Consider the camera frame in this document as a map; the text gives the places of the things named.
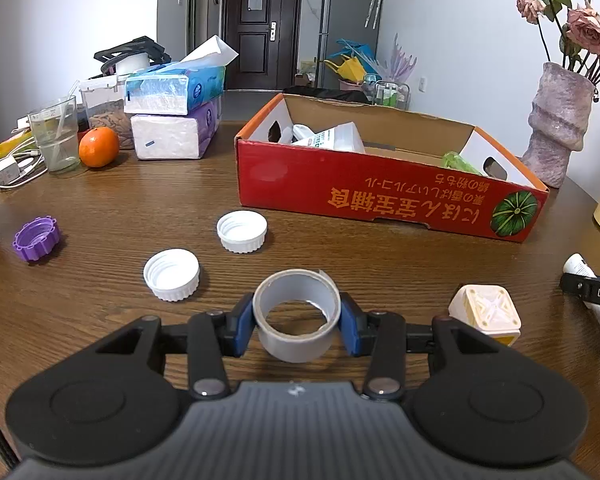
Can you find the blue tissue pack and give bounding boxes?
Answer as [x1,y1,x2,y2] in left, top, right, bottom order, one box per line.
[123,35,238,116]

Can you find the white plastic bag in box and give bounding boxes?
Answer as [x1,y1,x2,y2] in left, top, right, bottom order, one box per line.
[292,122,365,154]

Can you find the clear drinking glass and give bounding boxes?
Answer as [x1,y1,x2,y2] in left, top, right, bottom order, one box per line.
[28,96,80,174]

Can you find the grey tape roll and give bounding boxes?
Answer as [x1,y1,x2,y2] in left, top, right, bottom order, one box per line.
[252,269,341,363]

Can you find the orange fruit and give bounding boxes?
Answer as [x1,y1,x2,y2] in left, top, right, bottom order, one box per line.
[79,127,120,168]

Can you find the black bag on chair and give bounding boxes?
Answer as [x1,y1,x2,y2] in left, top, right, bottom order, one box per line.
[283,86,370,104]

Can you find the white medicine bottle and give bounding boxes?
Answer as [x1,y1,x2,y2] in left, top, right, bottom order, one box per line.
[559,254,600,324]

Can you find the purple tissue pack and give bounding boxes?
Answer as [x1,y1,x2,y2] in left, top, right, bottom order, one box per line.
[131,96,222,160]

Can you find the white charger and cables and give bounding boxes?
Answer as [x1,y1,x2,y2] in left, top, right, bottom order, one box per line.
[0,129,48,191]

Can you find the yellow and blue bags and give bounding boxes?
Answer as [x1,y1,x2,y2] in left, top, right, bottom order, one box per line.
[323,38,378,84]

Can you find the grey refrigerator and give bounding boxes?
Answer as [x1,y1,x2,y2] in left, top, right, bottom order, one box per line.
[315,0,379,89]

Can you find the black folded stand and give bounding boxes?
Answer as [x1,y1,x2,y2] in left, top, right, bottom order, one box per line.
[94,36,172,75]

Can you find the pink artificial roses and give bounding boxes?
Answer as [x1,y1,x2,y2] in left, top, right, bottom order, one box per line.
[516,0,600,86]

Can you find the dark brown door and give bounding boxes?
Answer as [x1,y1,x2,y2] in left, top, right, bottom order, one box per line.
[222,0,301,90]

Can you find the white bottle cap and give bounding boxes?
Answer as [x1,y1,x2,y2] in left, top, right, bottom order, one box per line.
[143,248,200,302]
[216,210,268,254]

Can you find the pink textured vase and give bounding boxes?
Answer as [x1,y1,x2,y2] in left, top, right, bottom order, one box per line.
[521,62,596,188]

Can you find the clear container with nuts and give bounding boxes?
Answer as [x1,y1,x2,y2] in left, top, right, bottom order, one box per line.
[80,75,134,150]

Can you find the green plastic bottle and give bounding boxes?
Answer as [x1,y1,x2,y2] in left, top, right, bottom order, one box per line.
[440,151,481,176]

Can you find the wire storage rack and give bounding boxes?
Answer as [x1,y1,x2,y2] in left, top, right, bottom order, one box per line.
[362,74,411,110]

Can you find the red cardboard box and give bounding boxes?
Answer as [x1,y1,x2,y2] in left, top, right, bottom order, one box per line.
[234,94,548,243]

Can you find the purple bottle cap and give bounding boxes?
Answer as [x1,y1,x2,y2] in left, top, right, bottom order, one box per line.
[12,216,61,262]

